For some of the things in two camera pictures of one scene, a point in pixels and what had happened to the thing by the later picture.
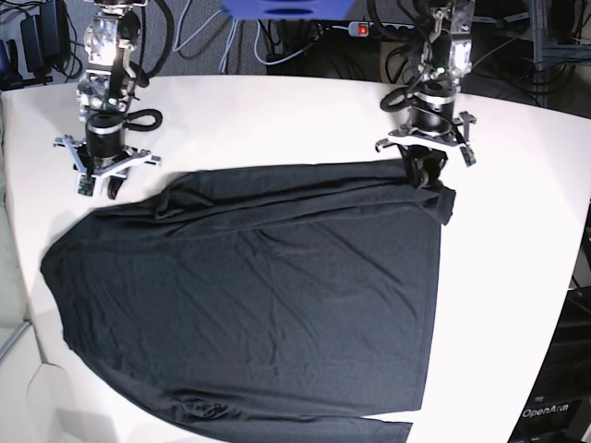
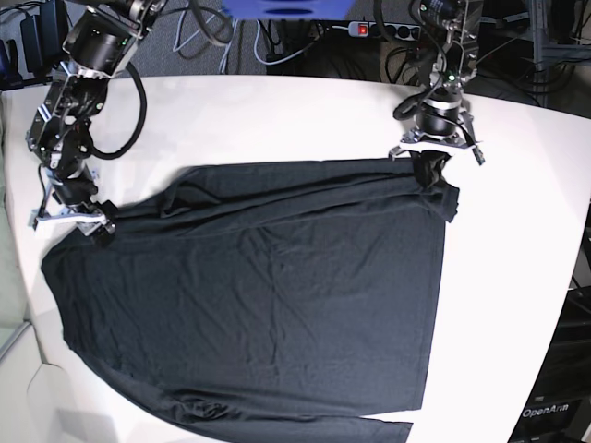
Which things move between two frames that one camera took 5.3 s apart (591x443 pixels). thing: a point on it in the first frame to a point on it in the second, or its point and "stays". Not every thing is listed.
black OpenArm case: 557,408 stays
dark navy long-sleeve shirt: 276,305 stays
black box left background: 46,37 stays
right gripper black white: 102,154 to 78,205
